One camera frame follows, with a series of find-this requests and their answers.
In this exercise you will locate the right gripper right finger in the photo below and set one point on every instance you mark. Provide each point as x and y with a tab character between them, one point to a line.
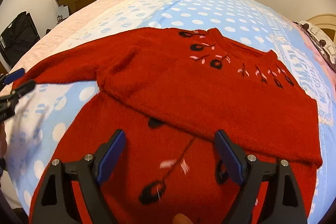
283	202

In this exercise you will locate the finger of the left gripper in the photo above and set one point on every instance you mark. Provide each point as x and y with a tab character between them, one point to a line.
24	89
11	77

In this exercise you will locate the red knitted sweater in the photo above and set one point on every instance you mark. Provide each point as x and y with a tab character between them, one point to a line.
170	90

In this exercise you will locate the white paper bag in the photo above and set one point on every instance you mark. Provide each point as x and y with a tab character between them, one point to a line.
62	13

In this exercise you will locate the blue polka dot bedsheet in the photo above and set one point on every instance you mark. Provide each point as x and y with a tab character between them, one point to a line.
43	115

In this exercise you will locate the patterned white pillow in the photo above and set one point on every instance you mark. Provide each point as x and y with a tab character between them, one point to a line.
324	45

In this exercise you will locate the person's right hand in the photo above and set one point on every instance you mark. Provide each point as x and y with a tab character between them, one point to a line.
181	219

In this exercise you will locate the black chair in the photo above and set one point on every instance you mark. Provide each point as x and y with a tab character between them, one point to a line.
18	38

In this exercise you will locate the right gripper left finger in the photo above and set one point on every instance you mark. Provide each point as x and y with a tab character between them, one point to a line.
56	201

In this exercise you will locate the cream wooden headboard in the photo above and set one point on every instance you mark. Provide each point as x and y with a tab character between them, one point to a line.
327	23

